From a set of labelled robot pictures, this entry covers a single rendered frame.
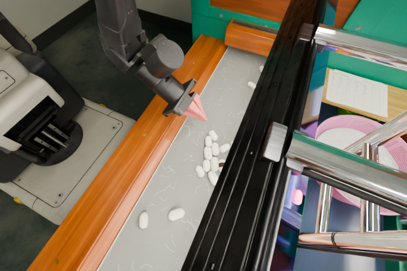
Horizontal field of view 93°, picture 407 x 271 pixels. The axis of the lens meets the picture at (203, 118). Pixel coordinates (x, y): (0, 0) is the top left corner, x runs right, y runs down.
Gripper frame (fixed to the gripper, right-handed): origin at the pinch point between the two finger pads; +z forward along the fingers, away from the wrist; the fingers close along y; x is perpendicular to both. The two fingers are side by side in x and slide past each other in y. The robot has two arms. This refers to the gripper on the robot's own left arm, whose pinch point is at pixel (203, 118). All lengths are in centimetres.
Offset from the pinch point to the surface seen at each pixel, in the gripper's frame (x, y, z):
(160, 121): 12.1, -3.2, -6.0
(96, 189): 14.5, -26.0, -9.1
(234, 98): 3.2, 15.6, 8.3
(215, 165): -0.6, -8.5, 9.2
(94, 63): 151, 57, -49
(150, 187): 9.4, -20.1, 0.7
